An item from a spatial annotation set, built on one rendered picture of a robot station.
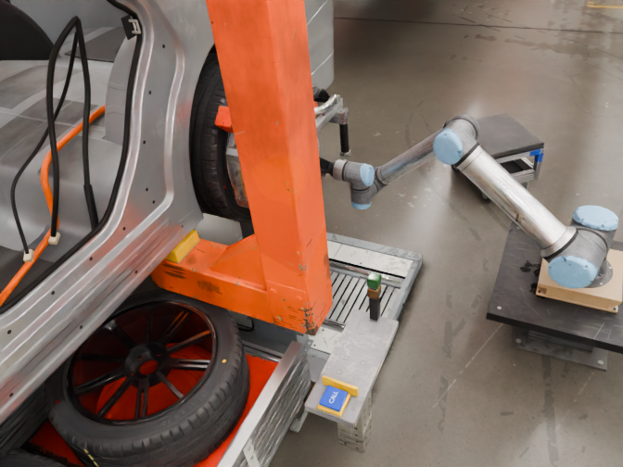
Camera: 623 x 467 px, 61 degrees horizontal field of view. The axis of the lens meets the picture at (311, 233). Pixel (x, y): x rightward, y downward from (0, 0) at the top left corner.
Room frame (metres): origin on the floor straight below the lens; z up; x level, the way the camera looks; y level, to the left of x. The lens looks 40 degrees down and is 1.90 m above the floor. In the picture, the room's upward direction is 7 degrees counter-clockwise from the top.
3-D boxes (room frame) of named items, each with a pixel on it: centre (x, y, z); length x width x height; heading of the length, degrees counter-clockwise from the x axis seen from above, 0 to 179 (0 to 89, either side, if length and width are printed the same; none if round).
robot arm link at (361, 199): (1.92, -0.25, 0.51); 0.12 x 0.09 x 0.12; 139
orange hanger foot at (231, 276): (1.40, 0.35, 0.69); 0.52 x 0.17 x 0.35; 60
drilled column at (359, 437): (1.04, -0.08, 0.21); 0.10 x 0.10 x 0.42; 60
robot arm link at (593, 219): (1.44, -1.04, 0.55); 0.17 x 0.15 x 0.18; 139
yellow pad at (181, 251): (1.49, 0.50, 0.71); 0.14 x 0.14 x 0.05; 60
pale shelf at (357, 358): (1.07, -0.09, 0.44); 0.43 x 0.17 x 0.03; 150
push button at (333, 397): (0.92, -0.01, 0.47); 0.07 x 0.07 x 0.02; 60
